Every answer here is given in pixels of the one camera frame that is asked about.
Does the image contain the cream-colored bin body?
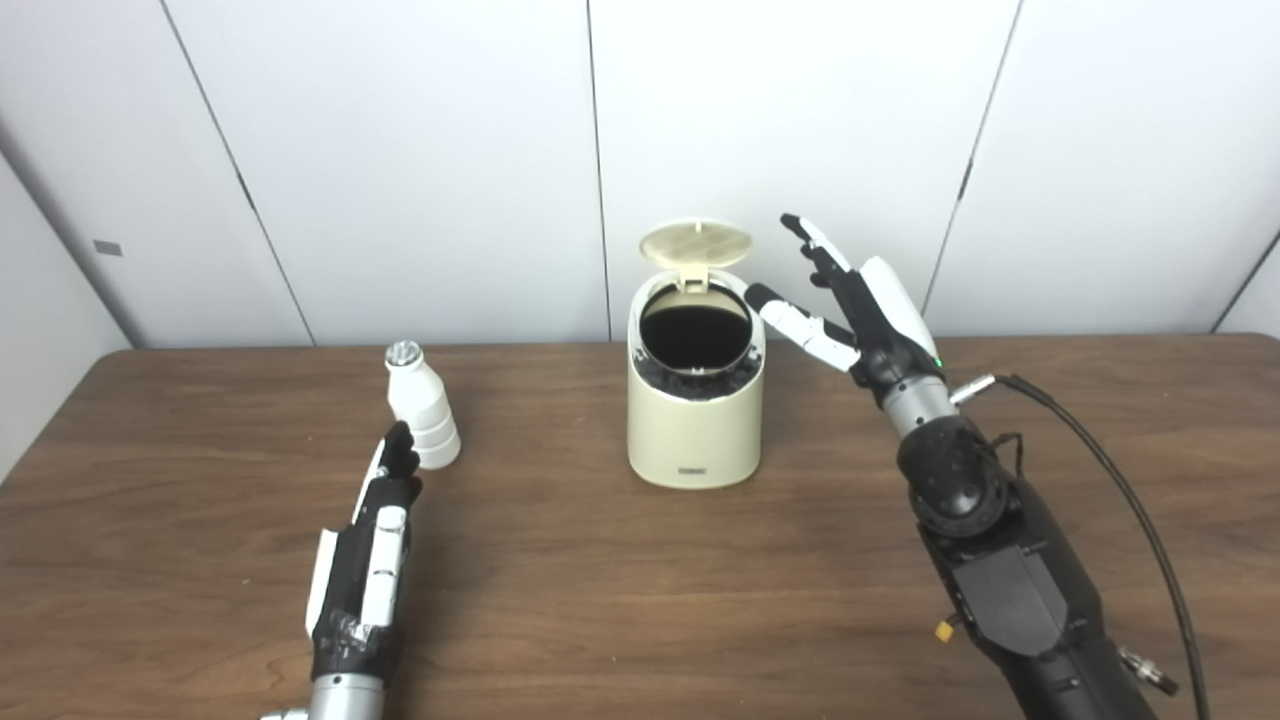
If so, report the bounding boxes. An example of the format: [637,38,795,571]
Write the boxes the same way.
[627,270,767,491]

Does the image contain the black bin liner bag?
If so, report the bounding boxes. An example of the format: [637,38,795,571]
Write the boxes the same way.
[632,283,763,401]

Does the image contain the round cream bin lid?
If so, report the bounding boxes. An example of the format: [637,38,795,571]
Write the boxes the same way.
[639,218,754,293]

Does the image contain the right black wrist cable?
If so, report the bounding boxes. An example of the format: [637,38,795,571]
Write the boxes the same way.
[950,372,1212,720]

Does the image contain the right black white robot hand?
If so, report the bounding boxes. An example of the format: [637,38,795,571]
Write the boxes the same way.
[745,213,947,406]

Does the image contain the small white plastic bottle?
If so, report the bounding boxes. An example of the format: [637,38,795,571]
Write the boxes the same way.
[385,341,463,471]

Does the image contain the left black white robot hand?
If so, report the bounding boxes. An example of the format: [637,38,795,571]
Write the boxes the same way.
[305,421,424,683]

